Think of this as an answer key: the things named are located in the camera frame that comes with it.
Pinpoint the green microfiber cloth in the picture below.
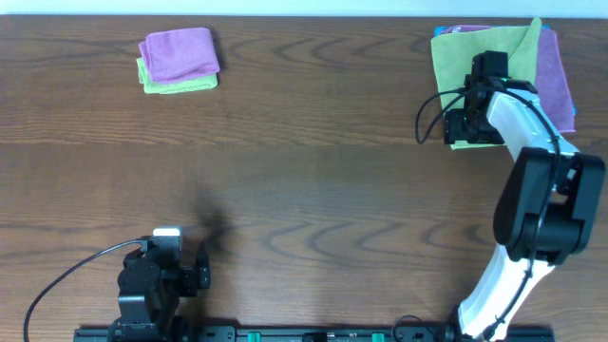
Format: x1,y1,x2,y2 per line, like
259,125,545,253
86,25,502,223
431,18,546,157

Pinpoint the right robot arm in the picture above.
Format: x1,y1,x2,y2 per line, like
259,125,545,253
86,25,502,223
444,50,606,341

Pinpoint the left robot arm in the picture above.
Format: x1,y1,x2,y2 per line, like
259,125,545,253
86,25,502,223
105,236,211,342

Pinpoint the flat purple cloth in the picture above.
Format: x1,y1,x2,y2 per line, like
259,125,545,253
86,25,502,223
441,24,577,135

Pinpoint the flat blue cloth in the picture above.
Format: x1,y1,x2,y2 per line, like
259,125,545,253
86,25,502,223
433,24,578,118

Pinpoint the folded green cloth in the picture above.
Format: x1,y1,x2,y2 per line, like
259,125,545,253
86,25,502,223
136,58,219,95

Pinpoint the folded purple cloth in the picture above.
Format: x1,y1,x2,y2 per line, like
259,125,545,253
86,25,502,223
139,28,220,84

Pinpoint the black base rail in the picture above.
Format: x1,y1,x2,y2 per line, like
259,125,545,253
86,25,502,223
72,325,557,342

